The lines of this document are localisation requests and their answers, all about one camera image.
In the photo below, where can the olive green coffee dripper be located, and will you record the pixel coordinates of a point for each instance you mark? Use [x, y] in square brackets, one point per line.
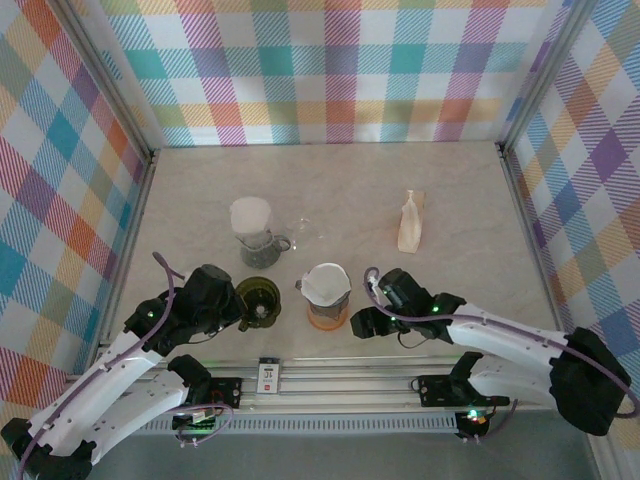
[262, 300]

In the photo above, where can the grey transparent coffee dripper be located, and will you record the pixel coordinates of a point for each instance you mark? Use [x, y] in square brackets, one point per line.
[327, 311]

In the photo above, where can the clear coffee dripper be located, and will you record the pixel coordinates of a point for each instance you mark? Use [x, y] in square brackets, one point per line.
[250, 239]

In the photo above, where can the orange coffee filter pack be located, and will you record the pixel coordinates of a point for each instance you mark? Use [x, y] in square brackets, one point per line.
[410, 225]

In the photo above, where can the clear transparent pitcher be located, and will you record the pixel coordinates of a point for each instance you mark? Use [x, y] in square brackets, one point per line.
[302, 227]

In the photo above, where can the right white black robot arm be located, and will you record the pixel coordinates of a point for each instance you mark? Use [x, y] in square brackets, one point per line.
[505, 340]

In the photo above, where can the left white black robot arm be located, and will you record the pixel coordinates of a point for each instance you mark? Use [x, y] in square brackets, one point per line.
[100, 390]

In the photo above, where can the white label card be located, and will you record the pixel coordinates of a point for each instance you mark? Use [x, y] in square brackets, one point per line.
[269, 377]

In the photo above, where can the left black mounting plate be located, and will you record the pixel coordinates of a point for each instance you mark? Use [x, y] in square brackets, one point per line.
[227, 390]

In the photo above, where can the black mounting plate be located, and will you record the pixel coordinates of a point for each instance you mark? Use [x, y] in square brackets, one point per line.
[435, 390]
[227, 390]

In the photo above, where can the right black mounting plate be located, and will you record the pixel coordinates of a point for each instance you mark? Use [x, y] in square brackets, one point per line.
[435, 390]

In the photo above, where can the right small controller board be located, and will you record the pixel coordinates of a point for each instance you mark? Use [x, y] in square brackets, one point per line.
[472, 419]

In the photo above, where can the small controller board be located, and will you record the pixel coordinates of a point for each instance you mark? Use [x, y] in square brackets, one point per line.
[472, 419]
[192, 424]

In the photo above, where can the left small controller board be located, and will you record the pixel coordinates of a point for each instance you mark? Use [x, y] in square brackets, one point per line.
[192, 424]

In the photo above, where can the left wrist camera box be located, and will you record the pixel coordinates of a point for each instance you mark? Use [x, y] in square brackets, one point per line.
[207, 285]

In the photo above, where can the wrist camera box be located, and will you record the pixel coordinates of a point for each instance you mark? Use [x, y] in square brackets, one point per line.
[207, 285]
[402, 290]

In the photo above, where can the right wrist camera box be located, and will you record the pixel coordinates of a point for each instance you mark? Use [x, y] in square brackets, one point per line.
[402, 290]

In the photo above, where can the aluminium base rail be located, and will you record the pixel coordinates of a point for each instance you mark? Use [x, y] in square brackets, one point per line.
[350, 382]

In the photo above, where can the aluminium side rail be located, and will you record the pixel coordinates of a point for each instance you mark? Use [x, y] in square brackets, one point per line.
[524, 215]
[135, 215]

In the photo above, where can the aluminium frame post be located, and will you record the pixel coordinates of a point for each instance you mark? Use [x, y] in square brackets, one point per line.
[542, 75]
[114, 85]

